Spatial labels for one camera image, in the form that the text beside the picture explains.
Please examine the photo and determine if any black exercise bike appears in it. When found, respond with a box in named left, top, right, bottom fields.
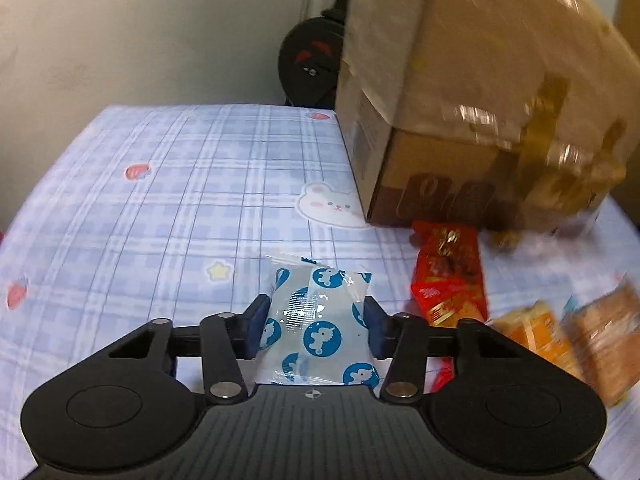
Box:
left=277, top=0, right=353, bottom=110

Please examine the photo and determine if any tan snack packet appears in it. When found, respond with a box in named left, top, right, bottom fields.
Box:
left=562, top=275, right=640, bottom=406

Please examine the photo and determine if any red snack packet dark filling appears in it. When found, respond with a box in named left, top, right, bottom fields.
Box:
left=411, top=221, right=482, bottom=282

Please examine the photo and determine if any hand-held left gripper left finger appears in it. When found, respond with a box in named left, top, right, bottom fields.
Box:
left=82, top=294, right=271, bottom=405

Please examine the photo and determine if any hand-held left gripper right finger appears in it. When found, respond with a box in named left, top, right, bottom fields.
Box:
left=364, top=296, right=546, bottom=405

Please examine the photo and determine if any blue plaid tablecloth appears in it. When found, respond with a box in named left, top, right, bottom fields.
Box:
left=0, top=104, right=640, bottom=466

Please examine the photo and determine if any red snack packet orange filling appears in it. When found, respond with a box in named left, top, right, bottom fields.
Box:
left=410, top=276, right=489, bottom=395

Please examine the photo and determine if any plastic-lined cardboard box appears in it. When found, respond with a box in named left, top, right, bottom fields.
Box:
left=334, top=0, right=628, bottom=236

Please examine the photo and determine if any pale yellow orange snack packet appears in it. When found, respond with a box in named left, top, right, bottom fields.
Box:
left=492, top=300, right=583, bottom=381

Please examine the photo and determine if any white blue-dotted snack packet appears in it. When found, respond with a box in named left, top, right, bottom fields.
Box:
left=252, top=255, right=383, bottom=393

